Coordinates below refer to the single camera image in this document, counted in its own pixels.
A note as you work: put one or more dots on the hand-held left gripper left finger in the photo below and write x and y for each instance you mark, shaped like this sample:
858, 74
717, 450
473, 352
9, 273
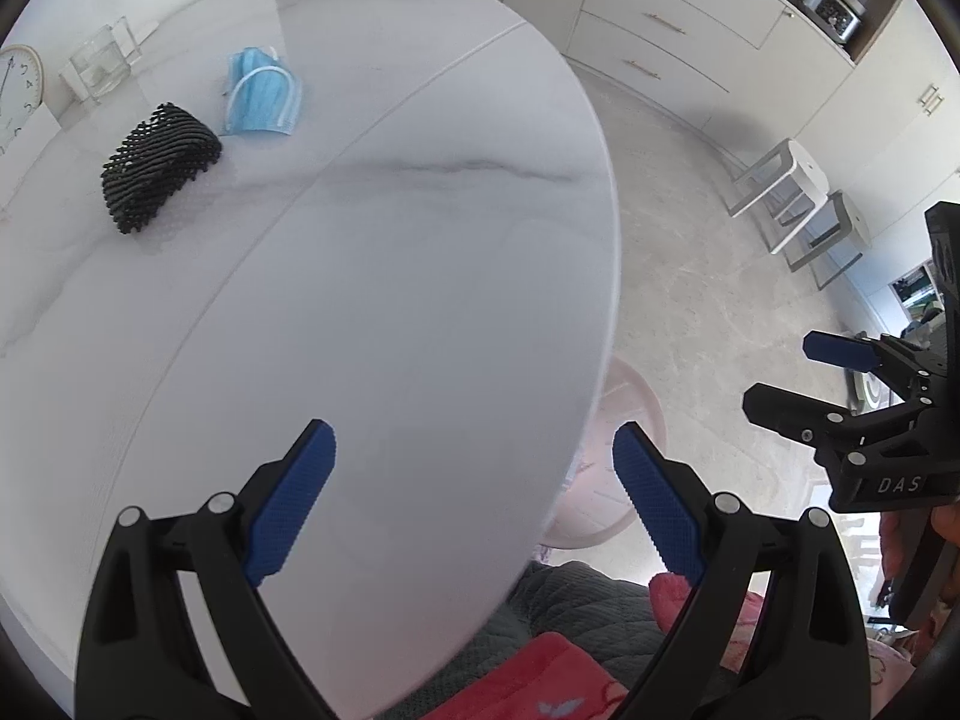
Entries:
292, 502

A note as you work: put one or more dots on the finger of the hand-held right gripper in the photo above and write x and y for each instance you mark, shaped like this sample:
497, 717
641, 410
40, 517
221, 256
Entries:
832, 349
787, 409

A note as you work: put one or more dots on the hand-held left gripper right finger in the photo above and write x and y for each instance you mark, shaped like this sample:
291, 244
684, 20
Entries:
660, 502

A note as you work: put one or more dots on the pink waste basket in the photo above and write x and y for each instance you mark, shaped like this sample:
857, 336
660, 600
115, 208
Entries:
626, 405

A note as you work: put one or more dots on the person's right hand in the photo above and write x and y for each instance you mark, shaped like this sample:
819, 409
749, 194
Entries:
946, 521

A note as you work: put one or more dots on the grey plastic stool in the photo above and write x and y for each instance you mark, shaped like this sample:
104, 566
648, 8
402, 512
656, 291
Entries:
847, 221

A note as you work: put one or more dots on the person's quilted grey pants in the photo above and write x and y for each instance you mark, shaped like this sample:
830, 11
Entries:
585, 607

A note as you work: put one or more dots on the white plastic stool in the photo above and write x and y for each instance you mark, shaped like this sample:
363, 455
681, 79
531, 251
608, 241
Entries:
802, 165

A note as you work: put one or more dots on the silver toaster oven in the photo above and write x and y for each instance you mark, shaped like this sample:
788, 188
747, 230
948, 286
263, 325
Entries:
832, 9

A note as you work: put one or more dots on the white drawer cabinet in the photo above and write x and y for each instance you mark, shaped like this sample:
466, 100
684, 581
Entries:
675, 22

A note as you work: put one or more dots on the black foam mesh sleeve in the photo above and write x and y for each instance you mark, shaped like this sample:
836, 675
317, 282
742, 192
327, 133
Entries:
157, 165

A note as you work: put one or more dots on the blue face mask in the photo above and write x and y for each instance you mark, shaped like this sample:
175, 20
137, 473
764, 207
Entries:
259, 101

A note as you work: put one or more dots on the clear glass container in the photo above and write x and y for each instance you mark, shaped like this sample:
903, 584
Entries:
101, 60

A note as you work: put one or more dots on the open wall shelf unit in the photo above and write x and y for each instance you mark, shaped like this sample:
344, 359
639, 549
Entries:
911, 292

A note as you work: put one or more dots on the round wall clock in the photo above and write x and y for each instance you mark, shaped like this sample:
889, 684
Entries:
19, 94

